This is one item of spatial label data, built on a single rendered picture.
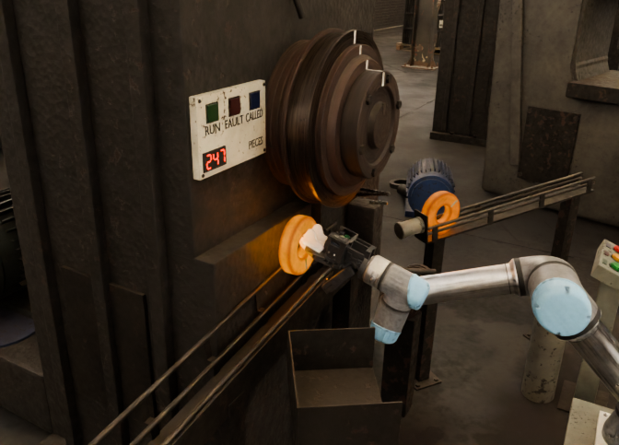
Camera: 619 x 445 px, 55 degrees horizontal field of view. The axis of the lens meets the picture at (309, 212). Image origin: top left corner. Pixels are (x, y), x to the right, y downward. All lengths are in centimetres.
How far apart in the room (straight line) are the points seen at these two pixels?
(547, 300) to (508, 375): 121
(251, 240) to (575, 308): 75
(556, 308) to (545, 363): 98
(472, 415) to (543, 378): 30
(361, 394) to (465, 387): 112
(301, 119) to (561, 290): 70
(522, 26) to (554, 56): 29
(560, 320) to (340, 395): 51
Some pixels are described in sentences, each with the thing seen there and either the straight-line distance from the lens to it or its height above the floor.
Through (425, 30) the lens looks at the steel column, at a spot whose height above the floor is 60.
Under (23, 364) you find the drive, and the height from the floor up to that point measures 25.
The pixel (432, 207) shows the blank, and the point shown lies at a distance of 209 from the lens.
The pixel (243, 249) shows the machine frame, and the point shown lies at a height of 86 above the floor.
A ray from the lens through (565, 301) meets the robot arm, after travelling 142.
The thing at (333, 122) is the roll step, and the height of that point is 115.
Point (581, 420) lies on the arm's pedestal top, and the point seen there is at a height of 30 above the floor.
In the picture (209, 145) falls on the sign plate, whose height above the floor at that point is 113.
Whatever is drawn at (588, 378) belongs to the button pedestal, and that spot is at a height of 14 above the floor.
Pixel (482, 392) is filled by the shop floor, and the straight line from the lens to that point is 248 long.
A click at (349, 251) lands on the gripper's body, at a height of 85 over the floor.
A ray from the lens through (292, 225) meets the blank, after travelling 150.
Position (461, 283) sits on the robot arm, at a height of 76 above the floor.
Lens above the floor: 149
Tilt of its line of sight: 22 degrees down
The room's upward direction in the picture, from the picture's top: 1 degrees clockwise
